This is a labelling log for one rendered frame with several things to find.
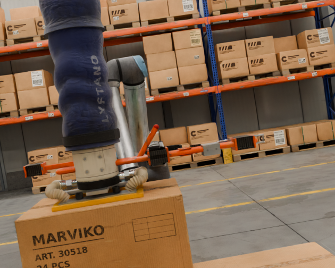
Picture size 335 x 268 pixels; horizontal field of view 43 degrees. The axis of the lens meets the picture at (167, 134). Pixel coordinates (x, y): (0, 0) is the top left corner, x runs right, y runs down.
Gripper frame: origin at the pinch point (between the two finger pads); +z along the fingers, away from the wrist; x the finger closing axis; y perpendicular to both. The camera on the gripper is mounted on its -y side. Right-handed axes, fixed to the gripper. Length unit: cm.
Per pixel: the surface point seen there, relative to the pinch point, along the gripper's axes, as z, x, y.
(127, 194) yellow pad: 13.3, -11.1, 16.3
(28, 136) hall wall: -843, 23, 257
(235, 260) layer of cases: -14, -53, -25
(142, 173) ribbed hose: 9.1, -4.8, 9.6
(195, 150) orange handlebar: 3.1, 0.1, -12.4
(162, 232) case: 20.0, -25.6, 6.1
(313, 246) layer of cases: -14, -53, -61
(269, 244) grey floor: -181, -104, -86
